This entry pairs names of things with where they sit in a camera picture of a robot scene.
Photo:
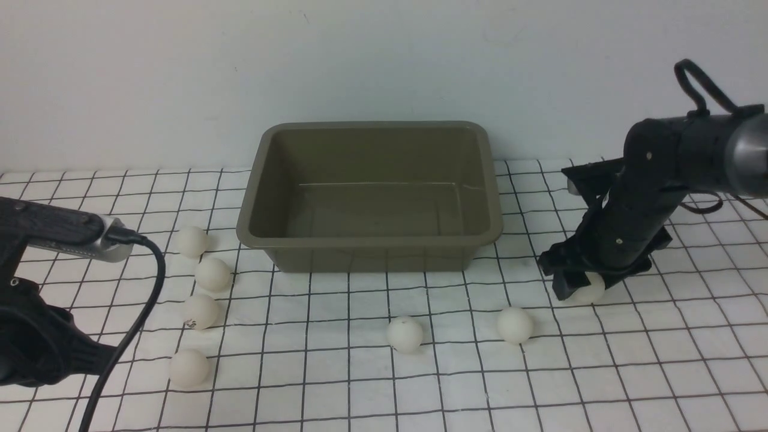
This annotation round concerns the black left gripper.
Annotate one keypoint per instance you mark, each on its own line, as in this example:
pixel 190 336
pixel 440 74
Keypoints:
pixel 40 345

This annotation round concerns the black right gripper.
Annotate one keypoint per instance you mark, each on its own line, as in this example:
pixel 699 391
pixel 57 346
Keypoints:
pixel 615 235

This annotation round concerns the white ping-pong ball with logo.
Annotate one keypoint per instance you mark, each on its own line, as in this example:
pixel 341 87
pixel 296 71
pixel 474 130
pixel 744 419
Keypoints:
pixel 515 325

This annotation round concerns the white ping-pong ball with mark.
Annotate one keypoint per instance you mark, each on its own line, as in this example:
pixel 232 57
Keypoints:
pixel 200 312

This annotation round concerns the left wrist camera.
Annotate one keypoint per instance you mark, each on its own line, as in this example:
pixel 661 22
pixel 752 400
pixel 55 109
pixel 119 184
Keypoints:
pixel 63 230

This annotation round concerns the olive plastic bin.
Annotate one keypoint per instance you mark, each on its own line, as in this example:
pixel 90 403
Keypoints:
pixel 371 196

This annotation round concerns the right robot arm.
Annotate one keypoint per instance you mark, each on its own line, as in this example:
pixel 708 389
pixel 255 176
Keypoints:
pixel 717 154

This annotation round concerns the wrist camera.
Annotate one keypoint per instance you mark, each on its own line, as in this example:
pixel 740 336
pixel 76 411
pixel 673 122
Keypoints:
pixel 63 230
pixel 592 181

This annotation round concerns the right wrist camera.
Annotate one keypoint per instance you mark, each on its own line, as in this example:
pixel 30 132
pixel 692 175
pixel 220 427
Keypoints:
pixel 592 181

